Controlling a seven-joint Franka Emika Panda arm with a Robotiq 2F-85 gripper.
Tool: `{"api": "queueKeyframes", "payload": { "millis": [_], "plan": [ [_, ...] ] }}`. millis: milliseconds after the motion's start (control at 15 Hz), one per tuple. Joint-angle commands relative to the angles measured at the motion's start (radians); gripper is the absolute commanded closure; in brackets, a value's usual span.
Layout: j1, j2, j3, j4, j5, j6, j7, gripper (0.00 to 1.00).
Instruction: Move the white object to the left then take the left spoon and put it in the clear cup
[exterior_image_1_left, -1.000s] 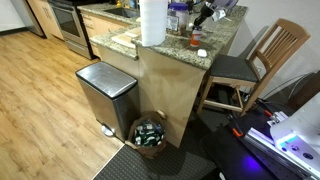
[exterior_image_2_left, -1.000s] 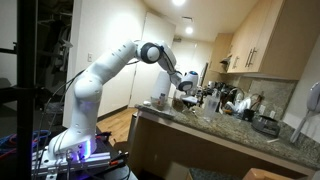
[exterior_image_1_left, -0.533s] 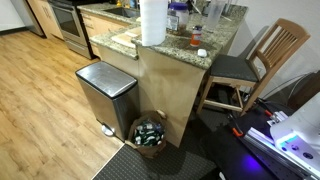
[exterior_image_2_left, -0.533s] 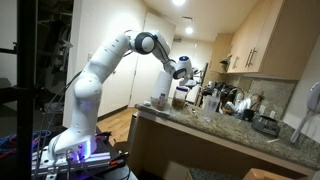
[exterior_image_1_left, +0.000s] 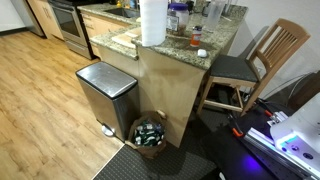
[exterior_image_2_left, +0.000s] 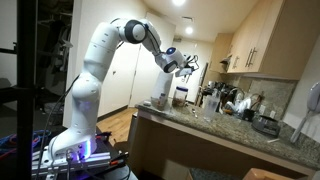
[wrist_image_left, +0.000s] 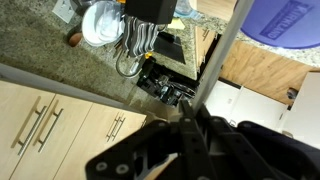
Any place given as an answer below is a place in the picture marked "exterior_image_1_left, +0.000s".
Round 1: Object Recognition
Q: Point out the kitchen sink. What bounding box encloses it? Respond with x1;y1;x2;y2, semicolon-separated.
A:
104;7;141;19

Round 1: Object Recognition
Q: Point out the light wooden cutting board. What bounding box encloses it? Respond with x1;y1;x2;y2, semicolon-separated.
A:
111;26;143;49

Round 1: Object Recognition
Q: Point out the brown paper bag of recyclables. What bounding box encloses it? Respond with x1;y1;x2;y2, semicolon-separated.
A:
125;110;168;159

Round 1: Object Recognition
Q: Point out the light wood counter cabinet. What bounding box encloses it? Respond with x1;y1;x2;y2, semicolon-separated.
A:
79;3;249;149

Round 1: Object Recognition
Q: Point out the stainless steel trash can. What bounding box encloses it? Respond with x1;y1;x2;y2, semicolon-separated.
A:
75;61;141;142

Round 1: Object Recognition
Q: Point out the metal robot mounting plate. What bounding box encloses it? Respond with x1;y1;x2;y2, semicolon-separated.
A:
244;111;320;180

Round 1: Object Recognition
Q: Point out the clear plastic cup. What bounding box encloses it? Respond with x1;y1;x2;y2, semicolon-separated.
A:
204;0;228;33

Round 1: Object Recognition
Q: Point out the orange label pill bottle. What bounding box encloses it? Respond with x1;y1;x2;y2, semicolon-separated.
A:
189;25;203;48

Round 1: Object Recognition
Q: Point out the wooden chair with grey seat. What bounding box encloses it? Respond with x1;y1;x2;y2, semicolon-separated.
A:
196;18;311;117

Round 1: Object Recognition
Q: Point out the stainless steel oven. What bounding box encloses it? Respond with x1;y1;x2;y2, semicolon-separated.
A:
48;0;94;60

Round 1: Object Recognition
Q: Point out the stainless steel refrigerator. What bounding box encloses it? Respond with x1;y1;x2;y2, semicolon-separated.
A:
9;0;46;38

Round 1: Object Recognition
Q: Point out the white paper towel roll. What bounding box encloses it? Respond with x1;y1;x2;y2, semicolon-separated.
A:
139;0;169;47

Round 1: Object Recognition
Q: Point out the plastic jar with purple lid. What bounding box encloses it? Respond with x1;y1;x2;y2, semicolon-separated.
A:
167;2;190;36

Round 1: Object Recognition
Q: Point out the dark dotted floor mat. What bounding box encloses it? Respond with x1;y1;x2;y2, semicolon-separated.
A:
93;108;241;180

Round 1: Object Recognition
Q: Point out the orange clamp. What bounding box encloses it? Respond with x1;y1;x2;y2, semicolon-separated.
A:
232;127;244;138

